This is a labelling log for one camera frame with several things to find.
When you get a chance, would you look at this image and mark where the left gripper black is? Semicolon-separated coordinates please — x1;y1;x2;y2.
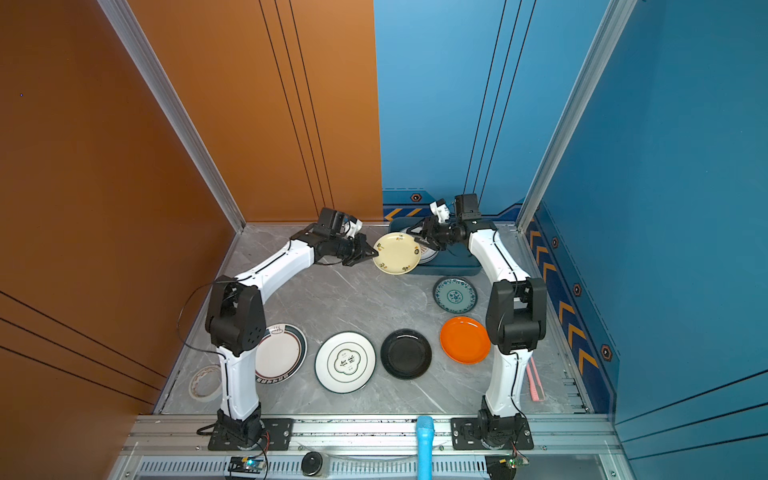
329;233;379;266

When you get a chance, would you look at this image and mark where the cream yellow plate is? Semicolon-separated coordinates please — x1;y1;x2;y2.
373;232;422;275

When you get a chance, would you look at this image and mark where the teal patterned plate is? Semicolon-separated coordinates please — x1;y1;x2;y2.
433;276;478;315

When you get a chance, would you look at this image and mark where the black plate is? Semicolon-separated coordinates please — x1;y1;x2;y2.
380;329;432;380

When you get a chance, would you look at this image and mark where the orange plate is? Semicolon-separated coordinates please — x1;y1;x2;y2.
439;316;491;365

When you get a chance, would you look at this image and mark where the sunburst plate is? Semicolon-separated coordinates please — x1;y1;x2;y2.
419;244;439;265

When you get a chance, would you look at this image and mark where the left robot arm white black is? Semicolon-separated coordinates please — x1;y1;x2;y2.
201;207;378;451

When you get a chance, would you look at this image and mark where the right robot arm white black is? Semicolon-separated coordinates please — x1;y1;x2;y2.
416;194;548;450

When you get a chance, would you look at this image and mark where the teal plastic bin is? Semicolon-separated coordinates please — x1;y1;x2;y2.
411;244;482;277

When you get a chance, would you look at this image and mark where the large white flower plate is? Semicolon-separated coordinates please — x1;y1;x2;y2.
315;331;377;394

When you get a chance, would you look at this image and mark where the white plate dark rim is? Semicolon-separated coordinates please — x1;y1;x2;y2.
255;324;308;385

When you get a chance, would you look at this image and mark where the pink flat tool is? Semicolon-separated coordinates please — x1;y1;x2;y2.
526;357;546;402

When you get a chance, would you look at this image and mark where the tape roll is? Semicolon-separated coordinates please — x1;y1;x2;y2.
188;365;222;402

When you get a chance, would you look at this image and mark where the black round knob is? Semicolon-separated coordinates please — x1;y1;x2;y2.
300;451;326;477

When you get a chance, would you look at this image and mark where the right circuit board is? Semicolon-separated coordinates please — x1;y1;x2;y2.
499;451;530;470

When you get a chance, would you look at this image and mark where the circuit board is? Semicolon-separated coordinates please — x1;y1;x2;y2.
499;451;530;470
226;456;269;479

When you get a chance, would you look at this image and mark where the left circuit board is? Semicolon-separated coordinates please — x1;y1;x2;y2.
226;456;269;479

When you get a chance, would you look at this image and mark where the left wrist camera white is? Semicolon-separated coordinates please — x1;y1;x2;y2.
341;217;363;239

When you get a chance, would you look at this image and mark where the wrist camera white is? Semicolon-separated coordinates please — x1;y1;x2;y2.
430;199;451;225
341;217;363;239

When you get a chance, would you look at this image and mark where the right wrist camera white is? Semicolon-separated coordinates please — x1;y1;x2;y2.
430;199;451;225

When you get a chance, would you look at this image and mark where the blue cylinder handle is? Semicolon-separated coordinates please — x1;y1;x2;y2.
416;415;435;480

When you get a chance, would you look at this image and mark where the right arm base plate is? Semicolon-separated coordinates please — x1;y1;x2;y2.
450;416;534;451

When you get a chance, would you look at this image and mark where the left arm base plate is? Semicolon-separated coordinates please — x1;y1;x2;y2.
207;418;294;453

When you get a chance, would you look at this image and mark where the aluminium front rail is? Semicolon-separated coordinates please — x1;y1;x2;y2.
109;414;633;479

